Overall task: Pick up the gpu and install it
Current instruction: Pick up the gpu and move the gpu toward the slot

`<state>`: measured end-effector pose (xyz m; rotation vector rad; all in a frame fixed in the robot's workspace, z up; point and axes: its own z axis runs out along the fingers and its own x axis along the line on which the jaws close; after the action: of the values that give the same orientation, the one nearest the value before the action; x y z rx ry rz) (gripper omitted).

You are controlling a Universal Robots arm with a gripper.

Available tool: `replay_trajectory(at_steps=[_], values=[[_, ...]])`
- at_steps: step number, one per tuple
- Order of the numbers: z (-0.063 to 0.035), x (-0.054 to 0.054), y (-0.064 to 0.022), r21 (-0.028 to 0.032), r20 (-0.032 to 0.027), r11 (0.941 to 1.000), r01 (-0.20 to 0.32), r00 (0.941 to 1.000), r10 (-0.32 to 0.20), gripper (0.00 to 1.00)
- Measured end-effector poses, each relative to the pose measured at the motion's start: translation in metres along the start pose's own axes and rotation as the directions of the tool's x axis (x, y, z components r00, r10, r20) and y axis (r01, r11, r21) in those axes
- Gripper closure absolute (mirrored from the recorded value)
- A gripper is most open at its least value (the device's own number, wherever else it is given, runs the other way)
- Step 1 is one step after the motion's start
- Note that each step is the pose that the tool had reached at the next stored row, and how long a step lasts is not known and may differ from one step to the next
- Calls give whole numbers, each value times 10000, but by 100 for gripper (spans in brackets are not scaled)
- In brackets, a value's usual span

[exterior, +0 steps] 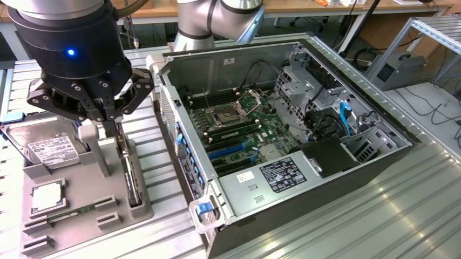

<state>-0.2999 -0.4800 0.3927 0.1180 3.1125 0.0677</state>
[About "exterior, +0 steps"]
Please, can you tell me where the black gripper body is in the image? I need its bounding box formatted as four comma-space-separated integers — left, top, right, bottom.
7, 5, 134, 88

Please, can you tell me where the black graphics card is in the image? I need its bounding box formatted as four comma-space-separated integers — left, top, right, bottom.
113, 122, 144, 209

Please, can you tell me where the blue disk caddy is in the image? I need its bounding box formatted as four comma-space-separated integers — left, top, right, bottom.
0, 110, 80, 141

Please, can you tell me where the open PC case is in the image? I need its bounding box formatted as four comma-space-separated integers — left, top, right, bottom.
146, 33, 422, 259

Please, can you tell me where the silver hard disk drive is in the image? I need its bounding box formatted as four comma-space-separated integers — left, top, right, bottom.
7, 116, 91, 170

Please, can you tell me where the thin locking lever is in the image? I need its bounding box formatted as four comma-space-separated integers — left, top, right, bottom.
202, 87, 214, 112

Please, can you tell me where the black RAM slot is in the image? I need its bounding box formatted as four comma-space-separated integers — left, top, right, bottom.
187, 90, 234, 99
191, 98, 240, 109
190, 96, 238, 106
188, 92, 235, 103

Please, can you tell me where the CPU socket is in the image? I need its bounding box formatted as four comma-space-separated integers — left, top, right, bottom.
211, 106, 242, 127

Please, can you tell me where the metal socket cover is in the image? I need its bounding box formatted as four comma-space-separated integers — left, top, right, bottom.
234, 90, 262, 111

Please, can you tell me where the green RAM stick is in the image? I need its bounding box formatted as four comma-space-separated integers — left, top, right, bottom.
207, 126, 262, 144
45, 205, 97, 223

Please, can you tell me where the black expansion slot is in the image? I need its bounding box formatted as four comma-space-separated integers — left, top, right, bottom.
212, 156, 250, 168
215, 161, 252, 175
206, 138, 246, 152

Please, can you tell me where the blue expansion slot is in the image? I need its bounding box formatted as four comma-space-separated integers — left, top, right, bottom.
207, 144, 248, 160

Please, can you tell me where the grey parts rack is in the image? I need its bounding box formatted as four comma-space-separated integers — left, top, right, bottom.
20, 123, 155, 257

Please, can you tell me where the silver CPU chip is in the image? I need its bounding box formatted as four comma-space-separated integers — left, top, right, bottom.
31, 185, 63, 210

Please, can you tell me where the perforated silver disk bay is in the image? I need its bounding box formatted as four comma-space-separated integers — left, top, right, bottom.
272, 44, 361, 141

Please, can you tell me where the silver chipset heat sink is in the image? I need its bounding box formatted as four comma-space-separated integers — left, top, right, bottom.
260, 144, 285, 159

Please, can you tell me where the silver power supply unit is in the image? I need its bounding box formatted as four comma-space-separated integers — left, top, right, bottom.
216, 150, 325, 218

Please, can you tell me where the wooden desk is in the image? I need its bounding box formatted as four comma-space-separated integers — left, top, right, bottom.
0, 0, 454, 30

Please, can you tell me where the black fan shroud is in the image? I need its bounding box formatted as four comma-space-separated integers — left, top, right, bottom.
290, 140, 363, 179

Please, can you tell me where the black stand pole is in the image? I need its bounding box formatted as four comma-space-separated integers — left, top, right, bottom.
343, 0, 382, 54

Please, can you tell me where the small white box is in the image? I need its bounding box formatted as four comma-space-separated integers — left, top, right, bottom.
329, 0, 365, 8

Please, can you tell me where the small silver disk bay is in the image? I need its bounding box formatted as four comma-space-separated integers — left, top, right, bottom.
339, 125, 413, 164

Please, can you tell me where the grey equipment box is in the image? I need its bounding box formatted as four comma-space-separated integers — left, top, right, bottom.
374, 52, 429, 92

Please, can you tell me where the grey cable with connector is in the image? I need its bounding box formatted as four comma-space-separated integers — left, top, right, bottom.
120, 0, 144, 50

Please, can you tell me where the black looped wire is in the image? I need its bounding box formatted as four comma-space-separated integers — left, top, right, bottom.
243, 61, 280, 90

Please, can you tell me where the black wire bundle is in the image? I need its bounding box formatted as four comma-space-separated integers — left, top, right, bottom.
303, 109, 343, 142

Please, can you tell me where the blue SATA wire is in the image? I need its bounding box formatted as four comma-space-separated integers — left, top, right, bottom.
338, 101, 354, 137

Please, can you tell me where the aluminium frame shelf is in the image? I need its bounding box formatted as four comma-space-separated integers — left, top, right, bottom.
365, 15, 461, 84

